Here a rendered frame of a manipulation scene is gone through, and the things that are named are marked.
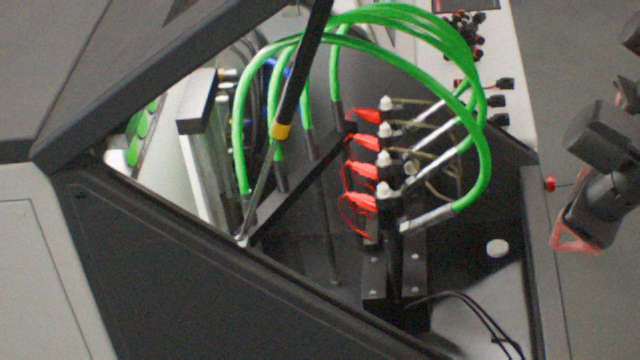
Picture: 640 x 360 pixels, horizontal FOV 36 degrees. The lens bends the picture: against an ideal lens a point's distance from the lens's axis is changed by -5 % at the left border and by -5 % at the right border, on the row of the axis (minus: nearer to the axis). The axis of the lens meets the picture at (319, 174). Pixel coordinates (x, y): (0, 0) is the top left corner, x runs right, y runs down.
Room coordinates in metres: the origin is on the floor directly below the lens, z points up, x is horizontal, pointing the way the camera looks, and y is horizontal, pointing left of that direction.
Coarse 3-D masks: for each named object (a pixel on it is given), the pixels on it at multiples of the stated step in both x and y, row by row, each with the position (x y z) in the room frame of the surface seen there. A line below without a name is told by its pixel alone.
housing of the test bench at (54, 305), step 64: (0, 0) 1.32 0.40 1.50; (64, 0) 1.27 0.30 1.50; (0, 64) 1.11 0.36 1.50; (64, 64) 1.07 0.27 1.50; (0, 128) 0.94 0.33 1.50; (0, 192) 0.93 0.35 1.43; (0, 256) 0.93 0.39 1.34; (64, 256) 0.92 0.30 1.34; (0, 320) 0.94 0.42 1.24; (64, 320) 0.92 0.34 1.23
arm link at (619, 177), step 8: (632, 152) 0.86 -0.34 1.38; (624, 160) 0.85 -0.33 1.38; (632, 160) 0.85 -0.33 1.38; (624, 168) 0.87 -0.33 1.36; (632, 168) 0.85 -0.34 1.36; (616, 176) 0.87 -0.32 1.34; (624, 176) 0.86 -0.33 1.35; (632, 176) 0.85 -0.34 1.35; (616, 184) 0.87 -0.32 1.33; (624, 184) 0.86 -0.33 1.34; (632, 184) 0.85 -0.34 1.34; (624, 192) 0.86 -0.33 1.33; (632, 192) 0.85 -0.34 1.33; (632, 200) 0.85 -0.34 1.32
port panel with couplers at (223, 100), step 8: (216, 56) 1.54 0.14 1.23; (208, 64) 1.48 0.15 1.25; (216, 64) 1.53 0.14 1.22; (224, 72) 1.53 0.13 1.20; (232, 72) 1.53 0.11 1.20; (224, 88) 1.48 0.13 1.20; (232, 88) 1.48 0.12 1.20; (216, 96) 1.45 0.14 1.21; (224, 96) 1.44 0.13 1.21; (224, 104) 1.44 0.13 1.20; (224, 112) 1.51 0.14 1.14; (224, 120) 1.50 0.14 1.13; (232, 120) 1.53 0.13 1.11; (224, 128) 1.49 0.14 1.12; (232, 128) 1.53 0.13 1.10; (232, 136) 1.49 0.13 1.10; (232, 144) 1.52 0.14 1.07; (232, 152) 1.44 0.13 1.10
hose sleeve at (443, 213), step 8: (440, 208) 1.07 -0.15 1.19; (448, 208) 1.06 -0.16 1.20; (424, 216) 1.09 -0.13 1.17; (432, 216) 1.08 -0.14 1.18; (440, 216) 1.07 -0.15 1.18; (448, 216) 1.06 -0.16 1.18; (416, 224) 1.09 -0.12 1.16; (424, 224) 1.08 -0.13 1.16; (432, 224) 1.08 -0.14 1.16; (416, 232) 1.09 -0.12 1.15
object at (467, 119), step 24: (264, 48) 1.19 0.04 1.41; (360, 48) 1.11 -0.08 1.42; (384, 48) 1.11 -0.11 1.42; (408, 72) 1.08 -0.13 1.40; (240, 96) 1.22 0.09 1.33; (240, 120) 1.22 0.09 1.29; (240, 144) 1.23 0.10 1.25; (480, 144) 1.04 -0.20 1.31; (240, 168) 1.23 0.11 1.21; (480, 168) 1.04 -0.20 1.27; (240, 192) 1.24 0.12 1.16; (480, 192) 1.04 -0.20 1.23
